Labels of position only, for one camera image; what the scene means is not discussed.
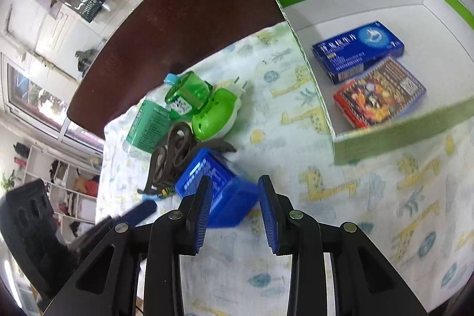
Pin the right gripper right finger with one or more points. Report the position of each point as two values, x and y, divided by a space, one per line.
365 282

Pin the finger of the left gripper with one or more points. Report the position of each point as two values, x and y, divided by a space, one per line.
86 243

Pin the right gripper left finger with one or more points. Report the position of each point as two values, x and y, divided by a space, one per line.
106 282

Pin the blue plastic box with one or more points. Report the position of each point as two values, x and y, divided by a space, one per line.
233 195

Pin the green label water bottle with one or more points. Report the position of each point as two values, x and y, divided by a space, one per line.
151 122

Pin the green mosquito repellent plug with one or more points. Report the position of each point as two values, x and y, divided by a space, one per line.
211 110

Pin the colourful card box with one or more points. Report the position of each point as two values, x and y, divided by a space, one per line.
385 92

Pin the blue medicine carton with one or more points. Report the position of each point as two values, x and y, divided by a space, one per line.
353 52

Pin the white shelf unit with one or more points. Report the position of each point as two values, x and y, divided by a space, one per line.
65 183

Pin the giraffe print cloth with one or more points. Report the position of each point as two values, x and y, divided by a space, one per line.
416 203

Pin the grey faucet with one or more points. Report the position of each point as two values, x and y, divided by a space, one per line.
85 60

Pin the green cardboard box tray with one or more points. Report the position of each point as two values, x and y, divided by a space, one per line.
438 40

